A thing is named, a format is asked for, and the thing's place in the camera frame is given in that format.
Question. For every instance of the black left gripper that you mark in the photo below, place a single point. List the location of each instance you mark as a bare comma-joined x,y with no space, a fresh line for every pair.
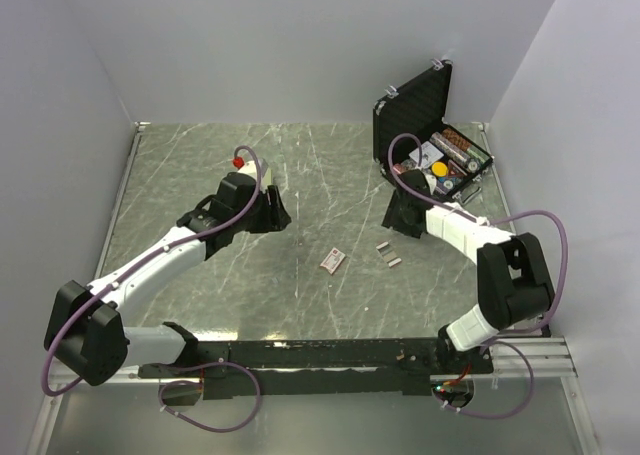
275,217

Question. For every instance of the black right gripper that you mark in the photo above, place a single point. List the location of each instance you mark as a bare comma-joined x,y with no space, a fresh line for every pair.
391,218

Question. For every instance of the beige green stapler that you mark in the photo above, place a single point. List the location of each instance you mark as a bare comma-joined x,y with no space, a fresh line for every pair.
266,174

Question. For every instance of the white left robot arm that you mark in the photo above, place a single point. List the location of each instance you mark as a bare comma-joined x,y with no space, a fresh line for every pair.
88,329

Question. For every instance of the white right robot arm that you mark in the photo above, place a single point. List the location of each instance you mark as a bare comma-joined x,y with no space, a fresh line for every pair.
512,278

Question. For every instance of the red poker chip roll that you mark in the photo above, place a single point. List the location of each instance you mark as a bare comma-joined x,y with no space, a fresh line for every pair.
399,169

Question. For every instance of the purple poker chip roll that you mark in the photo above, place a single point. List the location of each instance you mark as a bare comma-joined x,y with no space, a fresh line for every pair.
444,185

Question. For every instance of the yellow dealer button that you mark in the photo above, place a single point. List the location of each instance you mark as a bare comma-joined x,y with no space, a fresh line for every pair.
439,169

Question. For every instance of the red white staple packet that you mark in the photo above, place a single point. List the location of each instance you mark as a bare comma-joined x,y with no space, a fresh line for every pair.
333,260

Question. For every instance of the white playing card box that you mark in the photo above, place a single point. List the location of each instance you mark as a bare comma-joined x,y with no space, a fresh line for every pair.
426,156

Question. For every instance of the black poker chip case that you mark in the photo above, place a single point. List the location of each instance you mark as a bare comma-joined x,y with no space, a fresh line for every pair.
414,113

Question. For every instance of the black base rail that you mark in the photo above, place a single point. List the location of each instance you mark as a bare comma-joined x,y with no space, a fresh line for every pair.
312,367

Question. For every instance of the aluminium frame rail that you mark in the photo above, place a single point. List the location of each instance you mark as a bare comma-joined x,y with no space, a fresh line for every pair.
548,358

